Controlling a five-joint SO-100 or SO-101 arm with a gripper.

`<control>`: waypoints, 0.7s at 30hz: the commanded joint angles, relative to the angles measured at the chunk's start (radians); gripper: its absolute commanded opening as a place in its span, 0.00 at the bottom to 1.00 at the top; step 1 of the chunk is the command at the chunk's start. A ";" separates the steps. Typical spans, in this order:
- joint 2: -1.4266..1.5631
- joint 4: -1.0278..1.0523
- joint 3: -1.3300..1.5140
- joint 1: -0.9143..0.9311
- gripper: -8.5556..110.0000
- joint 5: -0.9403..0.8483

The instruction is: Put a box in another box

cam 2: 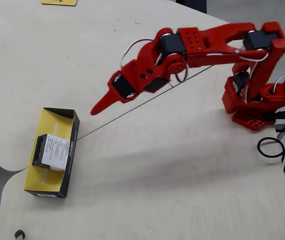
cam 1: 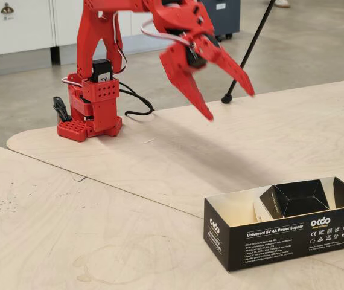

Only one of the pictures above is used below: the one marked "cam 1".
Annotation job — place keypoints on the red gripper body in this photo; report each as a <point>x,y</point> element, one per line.
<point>180,64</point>

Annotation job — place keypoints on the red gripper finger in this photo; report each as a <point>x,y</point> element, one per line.
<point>226,63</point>
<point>181,75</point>

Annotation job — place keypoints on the red robot arm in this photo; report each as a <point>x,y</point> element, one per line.
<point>84,45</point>

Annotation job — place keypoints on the long yellow black okdo box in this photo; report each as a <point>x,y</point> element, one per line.
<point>265,241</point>

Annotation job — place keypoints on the black tripod leg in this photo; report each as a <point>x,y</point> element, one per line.
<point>250,48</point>

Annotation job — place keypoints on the dark blue wheeled cabinet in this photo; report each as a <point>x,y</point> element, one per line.
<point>223,18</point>

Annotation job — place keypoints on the small white sliver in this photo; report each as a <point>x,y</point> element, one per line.
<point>148,140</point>

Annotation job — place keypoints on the white shoe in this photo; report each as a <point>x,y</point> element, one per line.
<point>282,3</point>

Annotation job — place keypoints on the white cabinet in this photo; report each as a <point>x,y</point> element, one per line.
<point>24,30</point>
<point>66,21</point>

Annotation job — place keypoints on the black table clamp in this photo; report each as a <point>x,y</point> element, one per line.
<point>61,107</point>

